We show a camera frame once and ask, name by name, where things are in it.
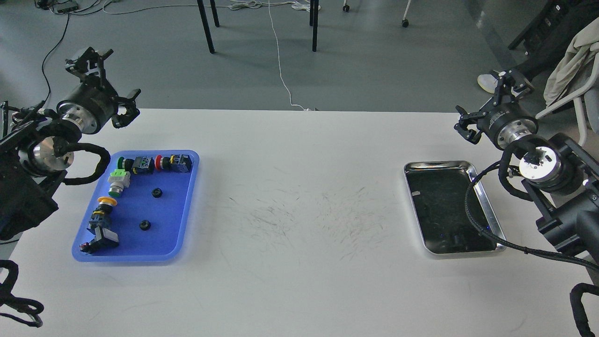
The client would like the green push button switch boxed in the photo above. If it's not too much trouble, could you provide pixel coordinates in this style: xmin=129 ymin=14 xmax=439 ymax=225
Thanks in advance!
xmin=116 ymin=156 xmax=155 ymax=175

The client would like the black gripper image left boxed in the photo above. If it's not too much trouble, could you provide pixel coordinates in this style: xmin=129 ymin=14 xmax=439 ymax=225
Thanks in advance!
xmin=57 ymin=47 xmax=141 ymax=134

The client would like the beige cloth on chair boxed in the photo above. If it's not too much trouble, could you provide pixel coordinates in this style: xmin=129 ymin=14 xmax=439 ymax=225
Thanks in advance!
xmin=543 ymin=18 xmax=599 ymax=107

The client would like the black table leg right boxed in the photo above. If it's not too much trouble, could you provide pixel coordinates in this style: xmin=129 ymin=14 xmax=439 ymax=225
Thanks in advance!
xmin=309 ymin=0 xmax=320 ymax=52

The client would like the black table leg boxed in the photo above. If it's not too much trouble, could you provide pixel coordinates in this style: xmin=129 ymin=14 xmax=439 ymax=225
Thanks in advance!
xmin=197 ymin=0 xmax=220 ymax=55
xmin=309 ymin=0 xmax=320 ymax=52

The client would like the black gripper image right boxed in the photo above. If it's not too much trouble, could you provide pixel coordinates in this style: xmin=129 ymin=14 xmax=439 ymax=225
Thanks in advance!
xmin=454 ymin=70 xmax=538 ymax=151

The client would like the white sneaker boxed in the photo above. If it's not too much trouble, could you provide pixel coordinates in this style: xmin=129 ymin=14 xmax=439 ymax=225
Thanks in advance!
xmin=476 ymin=71 xmax=499 ymax=94

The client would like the small black gear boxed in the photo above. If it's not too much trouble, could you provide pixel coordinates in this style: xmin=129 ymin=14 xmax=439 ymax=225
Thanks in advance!
xmin=151 ymin=188 xmax=163 ymax=198
xmin=139 ymin=220 xmax=151 ymax=231

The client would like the white green push button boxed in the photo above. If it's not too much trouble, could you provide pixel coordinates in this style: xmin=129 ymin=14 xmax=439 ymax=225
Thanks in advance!
xmin=108 ymin=169 xmax=131 ymax=198

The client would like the silver metal tray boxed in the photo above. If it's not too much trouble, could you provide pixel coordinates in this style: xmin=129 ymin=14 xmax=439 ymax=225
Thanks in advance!
xmin=403 ymin=160 xmax=505 ymax=258

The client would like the black power strip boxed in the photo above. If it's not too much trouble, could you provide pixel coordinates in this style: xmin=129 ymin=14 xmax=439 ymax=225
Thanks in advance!
xmin=51 ymin=0 xmax=80 ymax=15

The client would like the red emergency stop button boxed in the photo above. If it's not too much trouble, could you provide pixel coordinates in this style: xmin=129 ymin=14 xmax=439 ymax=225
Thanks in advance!
xmin=154 ymin=154 xmax=193 ymax=173

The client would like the black table leg left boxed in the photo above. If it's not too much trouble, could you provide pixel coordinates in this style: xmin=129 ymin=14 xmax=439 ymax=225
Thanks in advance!
xmin=197 ymin=0 xmax=220 ymax=55

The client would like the blue plastic tray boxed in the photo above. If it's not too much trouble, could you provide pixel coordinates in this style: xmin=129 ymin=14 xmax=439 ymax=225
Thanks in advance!
xmin=71 ymin=150 xmax=200 ymax=263

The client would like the white floor cable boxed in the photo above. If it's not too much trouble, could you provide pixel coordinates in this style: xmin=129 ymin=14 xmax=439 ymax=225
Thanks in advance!
xmin=103 ymin=0 xmax=323 ymax=112

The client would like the black white switch module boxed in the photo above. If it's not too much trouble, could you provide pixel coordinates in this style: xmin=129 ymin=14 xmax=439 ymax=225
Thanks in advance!
xmin=80 ymin=227 xmax=120 ymax=254

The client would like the black cabinet at right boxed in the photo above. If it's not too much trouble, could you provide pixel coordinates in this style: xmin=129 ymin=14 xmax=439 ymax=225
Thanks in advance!
xmin=508 ymin=0 xmax=599 ymax=80

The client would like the yellow push button switch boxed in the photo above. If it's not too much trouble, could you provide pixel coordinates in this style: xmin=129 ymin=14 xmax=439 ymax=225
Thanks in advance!
xmin=87 ymin=196 xmax=117 ymax=233

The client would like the white chair frame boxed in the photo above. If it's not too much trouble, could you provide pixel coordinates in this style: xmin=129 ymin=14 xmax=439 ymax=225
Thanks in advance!
xmin=535 ymin=75 xmax=599 ymax=146

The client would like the black floor cable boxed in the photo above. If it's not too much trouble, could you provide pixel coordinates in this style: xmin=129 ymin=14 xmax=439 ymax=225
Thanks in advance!
xmin=41 ymin=0 xmax=113 ymax=106

